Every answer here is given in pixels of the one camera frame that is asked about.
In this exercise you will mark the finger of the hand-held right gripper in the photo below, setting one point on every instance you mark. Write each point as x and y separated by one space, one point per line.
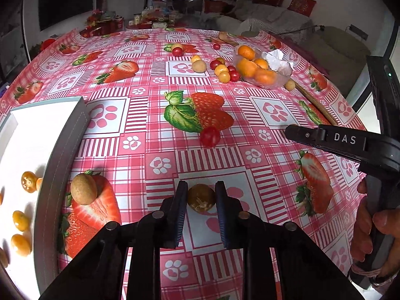
325 137

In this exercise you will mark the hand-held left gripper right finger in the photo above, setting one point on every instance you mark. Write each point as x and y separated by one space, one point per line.
221 218

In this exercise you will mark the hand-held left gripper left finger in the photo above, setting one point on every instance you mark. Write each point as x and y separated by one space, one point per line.
182 215

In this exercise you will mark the brown longan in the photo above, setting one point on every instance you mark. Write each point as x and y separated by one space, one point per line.
83 189
290 84
201 199
198 67
177 45

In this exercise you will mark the white shallow box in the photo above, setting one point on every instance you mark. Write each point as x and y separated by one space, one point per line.
22 143

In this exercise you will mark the person's right hand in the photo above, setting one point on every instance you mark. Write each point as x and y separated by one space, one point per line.
362 228

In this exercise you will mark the wooden back scratcher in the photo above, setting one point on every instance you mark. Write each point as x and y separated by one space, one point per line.
315 104

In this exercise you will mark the clear glass bowl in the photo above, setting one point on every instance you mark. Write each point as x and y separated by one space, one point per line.
282 75

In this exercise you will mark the olive armchair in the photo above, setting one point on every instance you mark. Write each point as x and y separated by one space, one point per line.
340 48

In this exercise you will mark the red cherry tomato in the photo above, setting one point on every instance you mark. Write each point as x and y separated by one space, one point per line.
177 52
216 46
234 76
210 136
214 64
231 68

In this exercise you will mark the orange mandarin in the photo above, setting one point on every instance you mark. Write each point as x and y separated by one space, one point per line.
265 78
247 68
245 52
261 63

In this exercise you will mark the crumpled white tissue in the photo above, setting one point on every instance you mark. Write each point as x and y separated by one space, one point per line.
275 61

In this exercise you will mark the striped blanket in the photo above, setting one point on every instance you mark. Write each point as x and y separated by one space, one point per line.
259 24

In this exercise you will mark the white sofa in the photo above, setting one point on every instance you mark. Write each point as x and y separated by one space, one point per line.
272 14

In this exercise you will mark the table with food packages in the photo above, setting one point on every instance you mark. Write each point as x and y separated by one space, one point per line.
156 17

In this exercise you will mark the red gift boxes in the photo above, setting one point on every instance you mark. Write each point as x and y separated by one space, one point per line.
100 26

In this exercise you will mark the red round object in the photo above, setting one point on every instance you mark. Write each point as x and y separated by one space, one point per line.
47 43

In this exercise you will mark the black television screen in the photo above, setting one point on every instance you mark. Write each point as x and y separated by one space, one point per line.
67 0

